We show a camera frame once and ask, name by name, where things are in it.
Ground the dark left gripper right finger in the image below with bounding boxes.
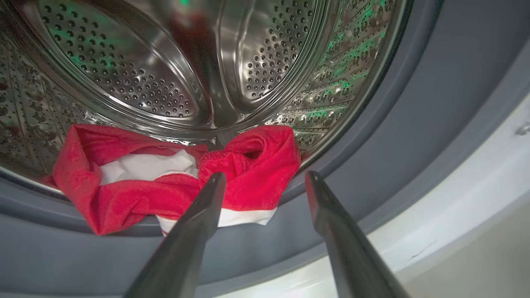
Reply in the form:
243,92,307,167
304,171,410,298

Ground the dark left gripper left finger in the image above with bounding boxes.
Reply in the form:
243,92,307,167
124,172,227,298

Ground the red and white garment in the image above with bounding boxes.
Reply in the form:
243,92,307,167
52,124,301,237

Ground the stainless steel washing machine drum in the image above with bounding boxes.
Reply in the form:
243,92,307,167
0,0,410,199

